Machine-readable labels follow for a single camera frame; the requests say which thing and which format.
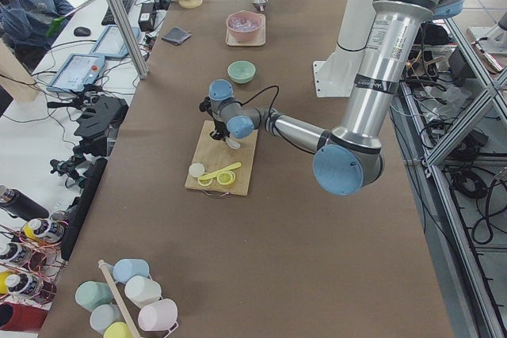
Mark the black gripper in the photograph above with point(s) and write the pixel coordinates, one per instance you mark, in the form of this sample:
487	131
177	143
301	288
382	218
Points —
218	125

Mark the white plastic spoon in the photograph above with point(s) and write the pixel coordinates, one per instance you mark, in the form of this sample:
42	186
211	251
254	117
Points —
232	143

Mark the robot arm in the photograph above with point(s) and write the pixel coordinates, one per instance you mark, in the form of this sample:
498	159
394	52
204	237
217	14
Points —
347	157

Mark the steel ice scoop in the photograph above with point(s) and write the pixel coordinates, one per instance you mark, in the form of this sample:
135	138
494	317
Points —
260	5

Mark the pink bowl of ice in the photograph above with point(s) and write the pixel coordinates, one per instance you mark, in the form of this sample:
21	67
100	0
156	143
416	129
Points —
244	26

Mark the green ceramic bowl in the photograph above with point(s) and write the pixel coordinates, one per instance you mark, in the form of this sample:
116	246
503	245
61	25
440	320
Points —
241	72

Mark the wooden cutting board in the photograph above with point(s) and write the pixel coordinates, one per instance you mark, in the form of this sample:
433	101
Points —
215	155

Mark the yellow plastic knife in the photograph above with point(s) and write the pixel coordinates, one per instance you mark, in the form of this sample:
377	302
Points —
214	174

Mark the lemon slice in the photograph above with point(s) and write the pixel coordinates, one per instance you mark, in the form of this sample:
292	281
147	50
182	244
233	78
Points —
226	178
205	182

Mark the grey folded cloth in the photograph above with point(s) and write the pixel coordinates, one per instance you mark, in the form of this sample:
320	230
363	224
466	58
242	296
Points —
176	36

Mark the teach pendant tablet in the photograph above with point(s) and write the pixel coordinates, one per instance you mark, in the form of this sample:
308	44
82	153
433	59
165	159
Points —
110	44
78	71

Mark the black monitor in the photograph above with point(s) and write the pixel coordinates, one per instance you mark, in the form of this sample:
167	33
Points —
79	216

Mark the pastel cup rack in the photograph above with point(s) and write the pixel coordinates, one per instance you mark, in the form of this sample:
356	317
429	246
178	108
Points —
128	302

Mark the seated person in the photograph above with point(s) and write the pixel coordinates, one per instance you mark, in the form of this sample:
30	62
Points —
26	22

